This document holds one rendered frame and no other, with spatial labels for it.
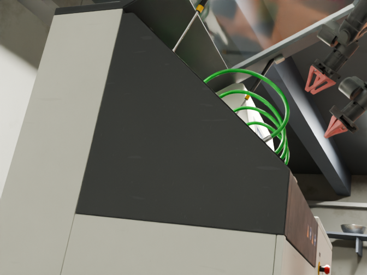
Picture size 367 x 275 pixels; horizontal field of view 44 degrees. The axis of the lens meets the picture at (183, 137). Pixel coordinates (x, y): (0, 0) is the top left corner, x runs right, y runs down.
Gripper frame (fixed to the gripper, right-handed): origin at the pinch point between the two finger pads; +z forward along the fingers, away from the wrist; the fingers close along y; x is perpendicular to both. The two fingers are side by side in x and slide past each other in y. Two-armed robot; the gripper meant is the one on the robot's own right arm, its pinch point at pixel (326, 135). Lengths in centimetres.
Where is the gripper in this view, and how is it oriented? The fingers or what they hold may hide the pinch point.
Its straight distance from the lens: 165.7
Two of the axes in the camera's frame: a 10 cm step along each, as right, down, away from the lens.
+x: -5.9, -3.5, -7.3
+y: -4.4, -6.2, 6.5
